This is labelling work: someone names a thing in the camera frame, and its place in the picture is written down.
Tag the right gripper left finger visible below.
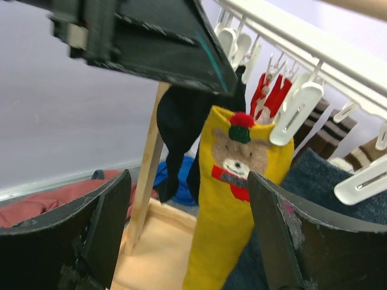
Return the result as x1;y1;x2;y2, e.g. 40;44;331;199
1;170;131;289

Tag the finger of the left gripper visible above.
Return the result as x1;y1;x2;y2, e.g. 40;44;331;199
50;0;238;95

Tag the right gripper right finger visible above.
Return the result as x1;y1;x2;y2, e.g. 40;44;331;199
247;172;386;289

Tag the white plastic clip hanger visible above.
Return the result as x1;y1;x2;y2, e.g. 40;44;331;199
211;0;387;206

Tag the navy patterned sock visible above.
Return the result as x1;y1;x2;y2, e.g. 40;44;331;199
224;150;386;289

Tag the yellow sock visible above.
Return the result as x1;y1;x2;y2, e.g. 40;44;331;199
183;106;294;290

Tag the wooden hanger stand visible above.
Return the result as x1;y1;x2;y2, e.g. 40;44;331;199
110;0;387;290

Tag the black hanging sock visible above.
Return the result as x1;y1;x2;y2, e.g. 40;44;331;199
156;65;246;203

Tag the red-brown cloth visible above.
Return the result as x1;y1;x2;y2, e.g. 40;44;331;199
1;170;132;233

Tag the red white hanging sock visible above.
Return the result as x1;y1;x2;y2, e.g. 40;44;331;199
250;73;292;124

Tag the blue cloth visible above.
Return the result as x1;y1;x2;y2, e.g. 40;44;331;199
152;155;200;207

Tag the brown striped hanging sock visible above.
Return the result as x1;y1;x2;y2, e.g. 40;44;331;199
292;98;386;172

